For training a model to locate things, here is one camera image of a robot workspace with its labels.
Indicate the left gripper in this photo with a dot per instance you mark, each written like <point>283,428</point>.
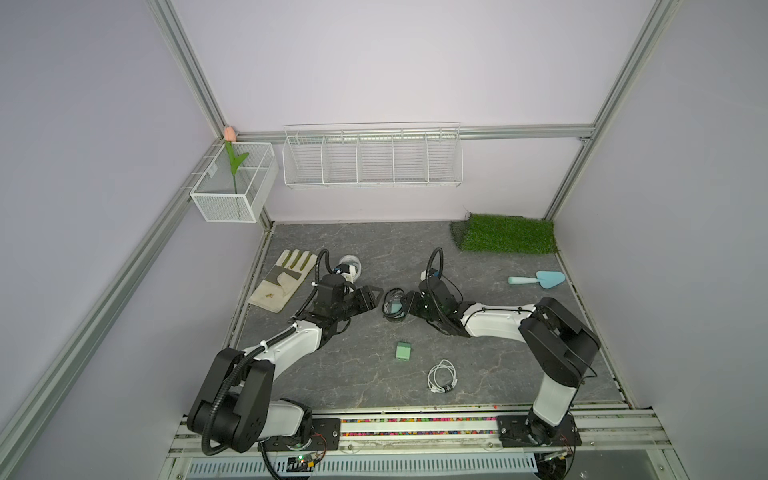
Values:
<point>366,297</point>

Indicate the white wire shelf basket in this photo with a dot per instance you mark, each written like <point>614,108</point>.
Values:
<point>382,154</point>

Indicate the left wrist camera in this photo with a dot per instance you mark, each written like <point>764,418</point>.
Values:
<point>347,271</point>

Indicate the green artificial grass mat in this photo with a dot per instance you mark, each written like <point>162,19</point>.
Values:
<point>504,234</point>

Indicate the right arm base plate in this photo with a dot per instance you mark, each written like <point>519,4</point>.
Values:
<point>516,432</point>

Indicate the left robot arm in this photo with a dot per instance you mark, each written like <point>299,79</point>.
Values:
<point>234,408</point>

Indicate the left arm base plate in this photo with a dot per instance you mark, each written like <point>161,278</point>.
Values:
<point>324,434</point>

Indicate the teal garden trowel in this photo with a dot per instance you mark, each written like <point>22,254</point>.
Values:
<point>545,279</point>

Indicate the white mesh box basket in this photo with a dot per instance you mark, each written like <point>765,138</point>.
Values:
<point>213,192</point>

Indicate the artificial pink tulip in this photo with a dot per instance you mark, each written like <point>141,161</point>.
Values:
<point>235,160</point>

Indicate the green charger cube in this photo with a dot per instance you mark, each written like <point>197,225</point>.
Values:
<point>403,351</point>

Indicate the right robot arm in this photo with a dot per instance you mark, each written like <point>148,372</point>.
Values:
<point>562,344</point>

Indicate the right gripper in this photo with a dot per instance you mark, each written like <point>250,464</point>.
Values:
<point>411,297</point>

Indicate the clear round pouch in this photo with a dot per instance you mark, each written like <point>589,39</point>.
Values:
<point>353,260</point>

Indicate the beige work glove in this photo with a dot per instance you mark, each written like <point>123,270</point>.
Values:
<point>283,280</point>

